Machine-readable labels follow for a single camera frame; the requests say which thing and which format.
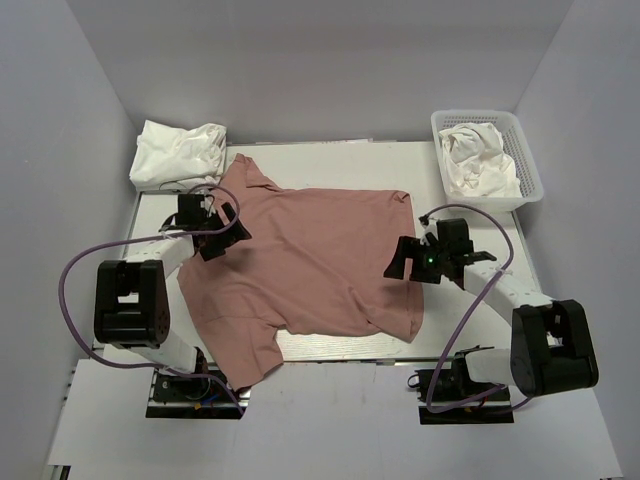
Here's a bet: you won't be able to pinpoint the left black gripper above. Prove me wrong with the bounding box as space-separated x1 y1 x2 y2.
199 202 251 261

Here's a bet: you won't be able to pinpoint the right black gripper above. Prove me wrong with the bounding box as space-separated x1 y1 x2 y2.
384 236 449 284

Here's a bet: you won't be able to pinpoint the pink t-shirt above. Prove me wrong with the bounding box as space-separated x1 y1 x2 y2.
177 155 424 389

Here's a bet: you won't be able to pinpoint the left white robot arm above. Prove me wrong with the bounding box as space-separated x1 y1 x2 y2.
94 194 251 399

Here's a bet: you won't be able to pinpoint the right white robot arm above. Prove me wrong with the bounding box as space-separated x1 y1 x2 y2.
384 219 599 399

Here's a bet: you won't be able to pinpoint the folded white t-shirt stack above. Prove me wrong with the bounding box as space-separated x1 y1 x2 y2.
129 120 227 192

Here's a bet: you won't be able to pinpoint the crumpled white t-shirts in basket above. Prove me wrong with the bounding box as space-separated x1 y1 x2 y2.
439 123 522 198

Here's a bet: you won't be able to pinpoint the white plastic basket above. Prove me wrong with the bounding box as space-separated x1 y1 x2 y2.
431 110 544 213

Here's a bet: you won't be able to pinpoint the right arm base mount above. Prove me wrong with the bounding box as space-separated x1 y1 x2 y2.
407 359 514 426

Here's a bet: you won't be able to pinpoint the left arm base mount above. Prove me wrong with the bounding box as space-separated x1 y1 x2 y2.
145 364 250 420

